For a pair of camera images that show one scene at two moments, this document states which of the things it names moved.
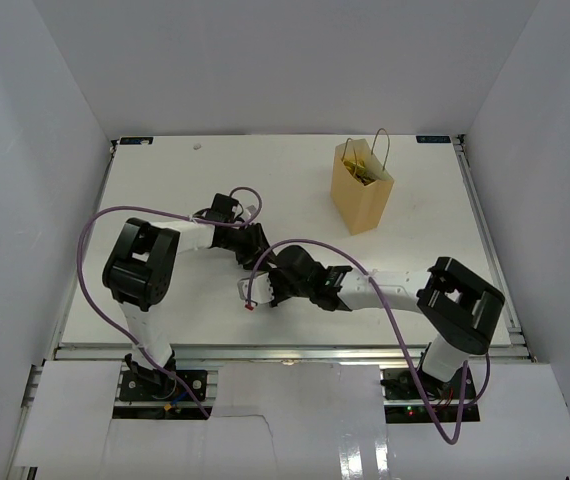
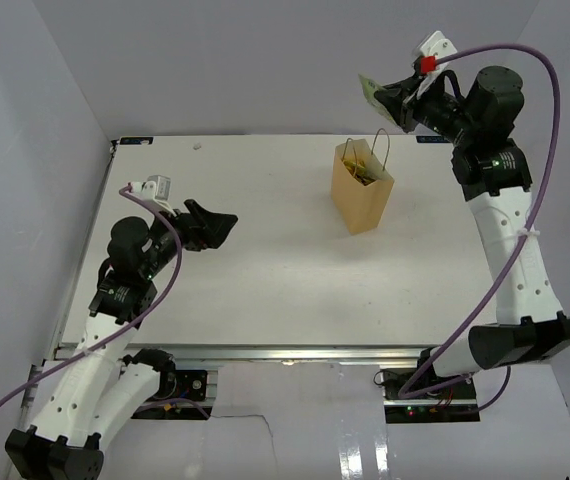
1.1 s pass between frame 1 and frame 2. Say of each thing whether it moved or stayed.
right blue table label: stayed
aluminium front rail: stayed
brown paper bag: stayed
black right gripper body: moved
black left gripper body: moved
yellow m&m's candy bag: stayed
